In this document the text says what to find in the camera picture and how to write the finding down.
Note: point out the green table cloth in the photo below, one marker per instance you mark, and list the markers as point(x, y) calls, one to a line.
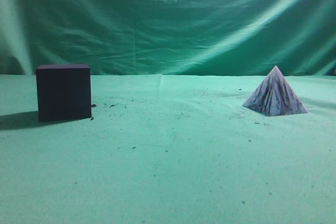
point(169, 149)

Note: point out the green backdrop cloth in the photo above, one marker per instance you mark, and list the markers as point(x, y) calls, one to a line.
point(191, 37)

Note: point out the dark purple cube block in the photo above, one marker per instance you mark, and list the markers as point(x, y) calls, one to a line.
point(63, 92)

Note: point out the purple white marbled square pyramid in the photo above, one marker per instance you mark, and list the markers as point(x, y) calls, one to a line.
point(275, 97)

